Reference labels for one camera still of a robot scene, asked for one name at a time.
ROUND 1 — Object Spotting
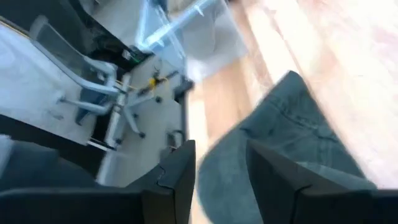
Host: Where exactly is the clear plastic bin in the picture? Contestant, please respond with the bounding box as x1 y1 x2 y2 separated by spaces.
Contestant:
136 0 248 82

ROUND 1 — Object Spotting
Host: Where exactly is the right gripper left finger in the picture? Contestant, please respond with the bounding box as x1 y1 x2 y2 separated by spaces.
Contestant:
124 139 197 224

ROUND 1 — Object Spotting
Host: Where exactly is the yellow cable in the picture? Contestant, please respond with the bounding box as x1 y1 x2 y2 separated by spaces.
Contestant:
136 76 170 91

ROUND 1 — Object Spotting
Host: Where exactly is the grey office chair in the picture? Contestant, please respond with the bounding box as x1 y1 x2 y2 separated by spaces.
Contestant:
29 15 164 150

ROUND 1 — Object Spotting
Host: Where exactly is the faded green baseball cap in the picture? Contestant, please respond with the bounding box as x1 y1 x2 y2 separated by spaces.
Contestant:
197 70 379 224

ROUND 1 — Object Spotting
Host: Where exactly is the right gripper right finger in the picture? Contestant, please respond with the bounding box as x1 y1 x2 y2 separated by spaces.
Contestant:
246 139 312 224

